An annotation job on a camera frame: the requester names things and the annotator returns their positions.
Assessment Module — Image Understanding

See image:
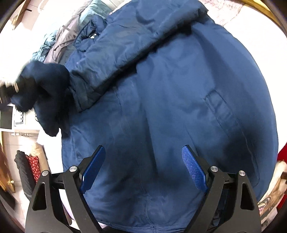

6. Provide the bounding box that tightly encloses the printed cream blanket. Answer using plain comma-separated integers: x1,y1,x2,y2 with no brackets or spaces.
257,161,287,224

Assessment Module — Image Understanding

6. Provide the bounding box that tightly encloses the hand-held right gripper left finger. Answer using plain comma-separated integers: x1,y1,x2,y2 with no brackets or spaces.
26,145,106,233

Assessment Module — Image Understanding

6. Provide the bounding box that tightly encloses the grey knitted blanket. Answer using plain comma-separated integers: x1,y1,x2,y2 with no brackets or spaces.
199,0,245,26

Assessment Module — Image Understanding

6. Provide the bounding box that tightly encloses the navy blue padded jacket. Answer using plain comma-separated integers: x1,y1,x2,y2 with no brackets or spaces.
10,0,279,233

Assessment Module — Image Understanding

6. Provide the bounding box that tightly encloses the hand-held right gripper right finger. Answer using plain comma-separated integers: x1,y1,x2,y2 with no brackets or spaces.
182,145,262,233

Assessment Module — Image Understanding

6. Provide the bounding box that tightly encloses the black folded garment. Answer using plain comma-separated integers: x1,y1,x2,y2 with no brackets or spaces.
14,151,37,201

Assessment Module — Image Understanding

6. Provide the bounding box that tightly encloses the red stool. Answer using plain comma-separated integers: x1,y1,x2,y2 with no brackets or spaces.
276,143,287,215

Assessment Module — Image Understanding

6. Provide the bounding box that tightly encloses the wooden shelf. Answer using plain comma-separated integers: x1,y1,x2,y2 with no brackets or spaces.
9,0,34,30

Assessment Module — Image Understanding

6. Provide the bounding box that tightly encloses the white machine cabinet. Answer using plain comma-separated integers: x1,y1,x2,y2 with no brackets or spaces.
10,105,45,137

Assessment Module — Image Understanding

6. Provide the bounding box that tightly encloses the red floral folded cloth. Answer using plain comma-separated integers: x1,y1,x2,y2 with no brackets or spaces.
26,156,42,183

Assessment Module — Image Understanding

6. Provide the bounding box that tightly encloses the dark teal covered bed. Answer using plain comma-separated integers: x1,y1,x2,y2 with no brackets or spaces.
74,0,126,27

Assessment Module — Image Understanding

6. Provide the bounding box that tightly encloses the white framed monitor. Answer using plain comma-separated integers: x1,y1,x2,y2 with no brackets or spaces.
0,105,14,131

